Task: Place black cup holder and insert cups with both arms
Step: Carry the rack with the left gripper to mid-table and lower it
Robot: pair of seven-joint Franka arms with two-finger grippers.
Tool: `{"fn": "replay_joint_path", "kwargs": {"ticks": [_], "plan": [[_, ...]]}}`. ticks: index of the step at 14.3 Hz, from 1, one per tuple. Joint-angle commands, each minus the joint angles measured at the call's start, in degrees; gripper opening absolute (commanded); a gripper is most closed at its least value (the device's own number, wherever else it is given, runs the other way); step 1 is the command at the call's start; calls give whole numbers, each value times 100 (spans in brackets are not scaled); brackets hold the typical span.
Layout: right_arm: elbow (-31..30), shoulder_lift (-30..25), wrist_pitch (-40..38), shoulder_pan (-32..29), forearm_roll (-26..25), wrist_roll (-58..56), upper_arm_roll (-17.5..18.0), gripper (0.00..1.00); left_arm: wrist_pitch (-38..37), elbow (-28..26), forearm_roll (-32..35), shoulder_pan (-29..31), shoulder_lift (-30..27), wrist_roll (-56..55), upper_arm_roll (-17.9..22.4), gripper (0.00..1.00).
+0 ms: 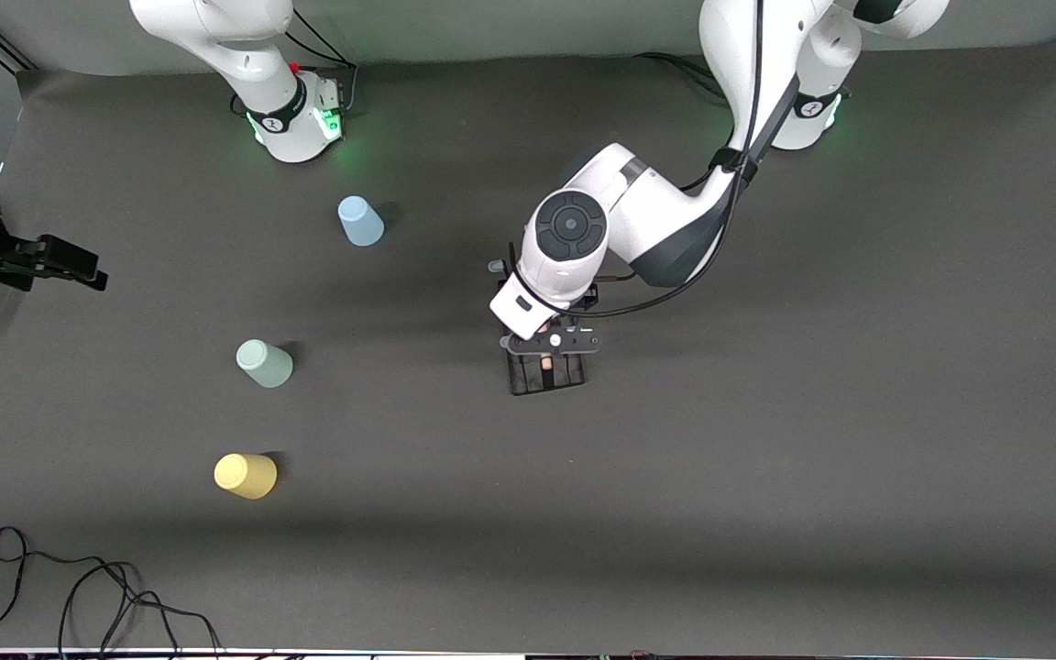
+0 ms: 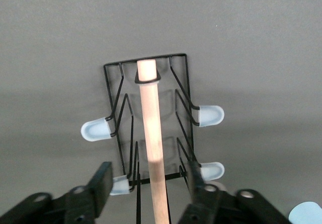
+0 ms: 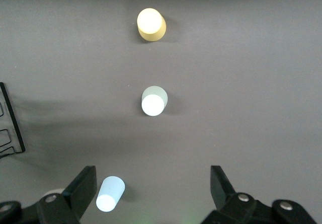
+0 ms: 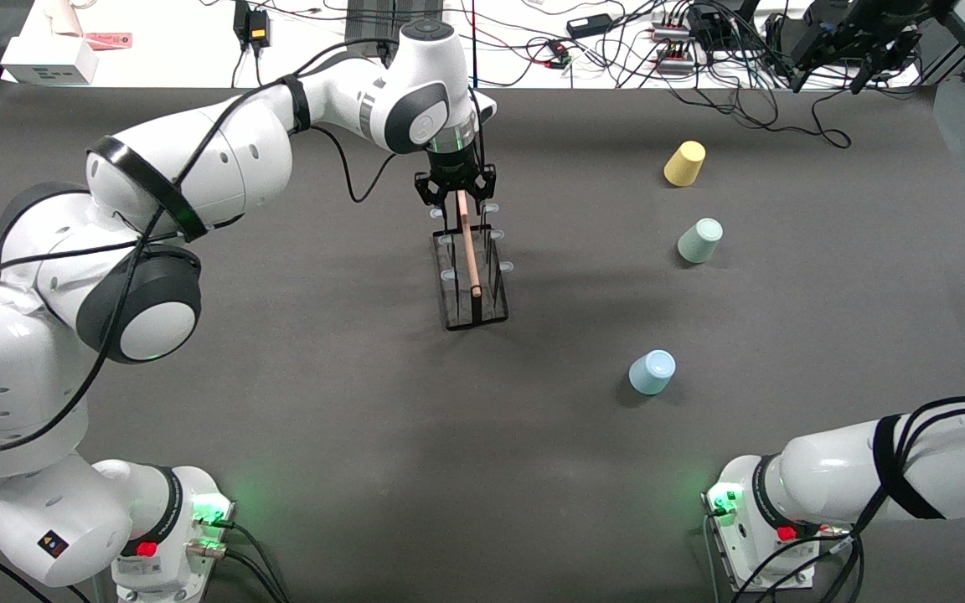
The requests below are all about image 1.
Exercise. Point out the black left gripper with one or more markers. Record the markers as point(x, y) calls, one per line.
point(546, 374)

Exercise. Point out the pale green plastic cup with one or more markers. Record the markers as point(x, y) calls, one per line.
point(264, 364)

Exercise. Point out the black floor rail strip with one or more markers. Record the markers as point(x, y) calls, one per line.
point(13, 50)

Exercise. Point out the light blue plastic cup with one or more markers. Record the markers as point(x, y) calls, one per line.
point(361, 225)

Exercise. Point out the yellow plastic cup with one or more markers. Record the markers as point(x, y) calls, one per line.
point(246, 477)

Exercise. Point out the dark grey table mat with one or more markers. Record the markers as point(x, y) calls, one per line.
point(583, 504)

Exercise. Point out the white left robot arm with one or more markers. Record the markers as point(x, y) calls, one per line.
point(656, 211)

